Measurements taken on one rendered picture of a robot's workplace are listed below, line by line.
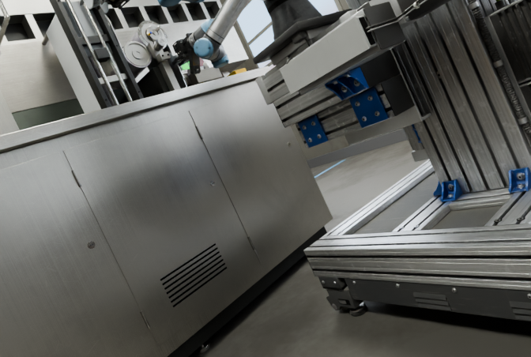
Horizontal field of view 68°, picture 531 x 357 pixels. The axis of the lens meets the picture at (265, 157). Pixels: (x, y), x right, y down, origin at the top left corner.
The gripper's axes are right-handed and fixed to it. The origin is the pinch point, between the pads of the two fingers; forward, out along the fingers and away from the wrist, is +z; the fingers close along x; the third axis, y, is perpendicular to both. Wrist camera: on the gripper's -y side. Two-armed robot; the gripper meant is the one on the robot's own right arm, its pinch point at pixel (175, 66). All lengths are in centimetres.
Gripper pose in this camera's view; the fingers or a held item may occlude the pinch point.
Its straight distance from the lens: 200.9
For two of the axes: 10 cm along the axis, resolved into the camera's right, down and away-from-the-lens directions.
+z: -6.4, 2.6, 7.2
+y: -4.2, -9.1, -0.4
